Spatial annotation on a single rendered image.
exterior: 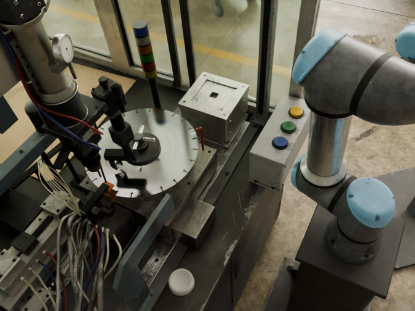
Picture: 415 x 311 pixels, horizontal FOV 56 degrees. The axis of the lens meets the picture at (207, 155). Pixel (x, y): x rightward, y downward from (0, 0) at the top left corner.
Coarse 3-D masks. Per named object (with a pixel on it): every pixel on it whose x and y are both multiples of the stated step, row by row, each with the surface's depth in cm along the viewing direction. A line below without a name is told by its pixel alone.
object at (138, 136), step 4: (140, 128) 110; (140, 132) 109; (136, 136) 108; (140, 136) 107; (136, 140) 107; (140, 140) 107; (144, 140) 108; (148, 140) 107; (152, 140) 107; (136, 144) 106; (140, 144) 108
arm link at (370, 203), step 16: (352, 176) 100; (352, 192) 95; (368, 192) 95; (384, 192) 95; (336, 208) 99; (352, 208) 94; (368, 208) 93; (384, 208) 93; (352, 224) 97; (368, 224) 94; (384, 224) 95; (368, 240) 100
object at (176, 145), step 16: (128, 112) 121; (144, 112) 121; (160, 112) 121; (144, 128) 117; (160, 128) 116; (176, 128) 116; (192, 128) 115; (112, 144) 114; (176, 144) 112; (192, 144) 112; (160, 160) 109; (176, 160) 108; (96, 176) 107; (112, 176) 106; (128, 176) 106; (144, 176) 106; (160, 176) 105; (176, 176) 105; (112, 192) 103; (128, 192) 103; (144, 192) 102; (160, 192) 102
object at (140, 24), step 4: (136, 20) 116; (140, 20) 116; (144, 20) 115; (132, 24) 115; (136, 24) 114; (140, 24) 114; (144, 24) 114; (136, 28) 113; (140, 28) 113; (144, 28) 114; (136, 32) 114; (140, 32) 114; (144, 32) 115; (148, 32) 116; (136, 36) 116; (140, 36) 115
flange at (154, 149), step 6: (144, 132) 115; (156, 138) 113; (132, 144) 110; (144, 144) 109; (150, 144) 111; (156, 144) 111; (138, 150) 109; (144, 150) 109; (150, 150) 110; (156, 150) 110; (138, 156) 109; (144, 156) 109; (150, 156) 109; (132, 162) 108; (138, 162) 108; (144, 162) 108
